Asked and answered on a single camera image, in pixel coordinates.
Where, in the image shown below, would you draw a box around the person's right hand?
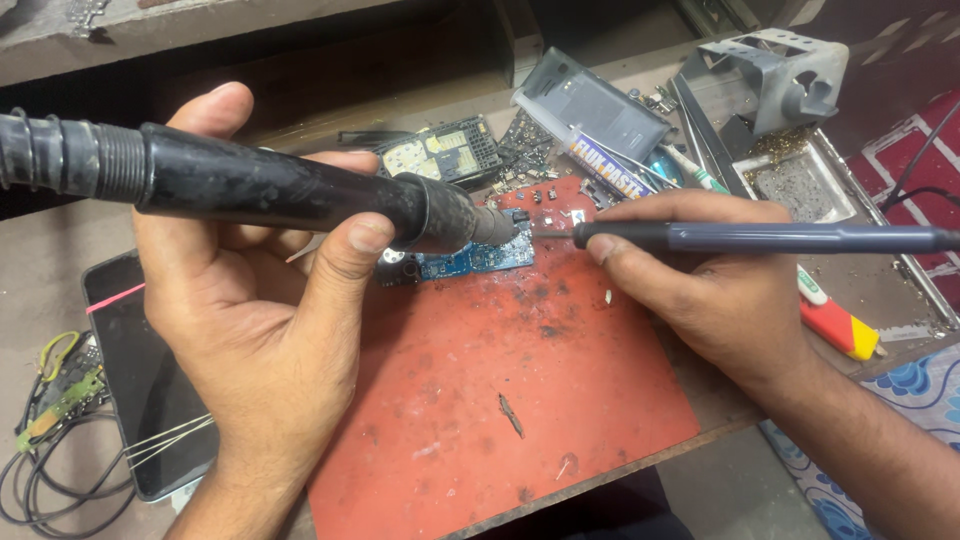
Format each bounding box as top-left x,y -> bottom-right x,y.
585,189 -> 815,391

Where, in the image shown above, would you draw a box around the person's left hand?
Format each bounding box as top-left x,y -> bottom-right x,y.
132,81 -> 396,481

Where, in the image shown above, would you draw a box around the grey soldering iron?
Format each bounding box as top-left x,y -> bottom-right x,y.
531,219 -> 960,255

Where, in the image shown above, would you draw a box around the black hot air gun handle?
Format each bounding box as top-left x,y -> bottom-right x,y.
0,107 -> 531,255

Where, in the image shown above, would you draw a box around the red yellow utility knife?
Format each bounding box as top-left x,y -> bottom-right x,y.
795,264 -> 888,363

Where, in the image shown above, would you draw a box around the black smartphone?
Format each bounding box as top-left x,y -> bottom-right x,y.
81,249 -> 221,503

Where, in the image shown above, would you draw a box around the pink rubber band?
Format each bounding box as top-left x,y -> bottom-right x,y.
84,282 -> 147,315

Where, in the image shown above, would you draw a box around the white green screwdriver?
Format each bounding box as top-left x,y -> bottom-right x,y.
658,142 -> 730,196

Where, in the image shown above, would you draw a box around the metal tweezers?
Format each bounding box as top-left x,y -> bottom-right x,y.
669,75 -> 732,198

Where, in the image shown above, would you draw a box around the grey metal soldering iron stand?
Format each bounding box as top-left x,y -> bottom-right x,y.
669,28 -> 860,225

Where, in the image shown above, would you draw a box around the green small circuit board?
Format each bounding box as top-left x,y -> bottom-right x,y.
15,366 -> 106,454

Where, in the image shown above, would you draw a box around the flux paste syringe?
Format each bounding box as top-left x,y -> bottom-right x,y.
510,87 -> 680,201

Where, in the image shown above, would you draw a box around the blue floral cloth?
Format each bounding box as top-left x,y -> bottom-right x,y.
757,342 -> 960,540

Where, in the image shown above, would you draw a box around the pile of small electronic parts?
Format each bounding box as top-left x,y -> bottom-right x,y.
487,108 -> 624,226

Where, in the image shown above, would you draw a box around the red silicone work mat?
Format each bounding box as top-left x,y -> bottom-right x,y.
306,174 -> 702,540

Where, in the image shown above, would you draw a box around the blue phone circuit board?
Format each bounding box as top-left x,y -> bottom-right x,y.
373,208 -> 537,288

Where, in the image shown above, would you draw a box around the grey phone back cover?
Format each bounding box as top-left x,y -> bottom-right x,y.
516,46 -> 673,165

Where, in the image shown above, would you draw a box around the black power cable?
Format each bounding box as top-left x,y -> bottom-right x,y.
877,97 -> 960,215

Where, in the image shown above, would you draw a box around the black cables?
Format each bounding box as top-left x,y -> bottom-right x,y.
0,330 -> 140,540

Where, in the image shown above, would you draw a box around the black phone frame with board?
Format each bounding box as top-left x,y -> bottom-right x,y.
372,114 -> 505,190

